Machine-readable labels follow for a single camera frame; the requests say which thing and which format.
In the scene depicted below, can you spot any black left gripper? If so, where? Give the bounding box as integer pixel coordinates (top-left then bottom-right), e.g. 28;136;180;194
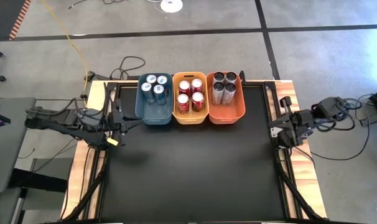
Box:
108;98;144;138

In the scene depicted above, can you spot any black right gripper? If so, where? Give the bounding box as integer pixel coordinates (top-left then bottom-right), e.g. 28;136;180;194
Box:
268;96;305;138

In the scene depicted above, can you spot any orange plastic bin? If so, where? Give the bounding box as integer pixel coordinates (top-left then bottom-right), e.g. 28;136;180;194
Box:
206;71;246;125

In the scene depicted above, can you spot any red cola can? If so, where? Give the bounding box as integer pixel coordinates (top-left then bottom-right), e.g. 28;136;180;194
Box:
178;80;192;96
176;93;190;114
190;78;204;94
191;91;205;113

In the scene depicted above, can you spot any yellow plastic bin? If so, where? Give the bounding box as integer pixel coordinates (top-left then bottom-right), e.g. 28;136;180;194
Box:
172;72;210;126

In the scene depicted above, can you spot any blue plastic bin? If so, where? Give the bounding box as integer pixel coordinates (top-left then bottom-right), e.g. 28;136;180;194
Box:
134;73;174;126

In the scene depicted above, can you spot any black flat panel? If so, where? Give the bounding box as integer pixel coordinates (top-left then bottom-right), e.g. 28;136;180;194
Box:
7;167;68;194

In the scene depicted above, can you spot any grey desk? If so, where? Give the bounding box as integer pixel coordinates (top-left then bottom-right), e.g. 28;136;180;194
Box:
0;97;37;194

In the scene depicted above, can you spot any white round floor disc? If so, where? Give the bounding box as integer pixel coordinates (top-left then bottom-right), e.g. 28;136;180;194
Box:
160;0;184;14

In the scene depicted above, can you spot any black orange striped floor mat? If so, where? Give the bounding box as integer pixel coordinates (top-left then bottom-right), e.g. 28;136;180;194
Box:
0;0;32;41

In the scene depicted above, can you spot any black looped floor cable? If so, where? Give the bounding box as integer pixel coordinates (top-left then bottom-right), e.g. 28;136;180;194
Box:
109;55;146;80

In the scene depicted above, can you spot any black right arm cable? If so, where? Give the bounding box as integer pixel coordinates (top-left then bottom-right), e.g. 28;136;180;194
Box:
292;93;376;162

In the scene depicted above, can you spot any yellow cable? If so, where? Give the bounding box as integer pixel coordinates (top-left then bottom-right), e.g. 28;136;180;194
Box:
40;0;89;94

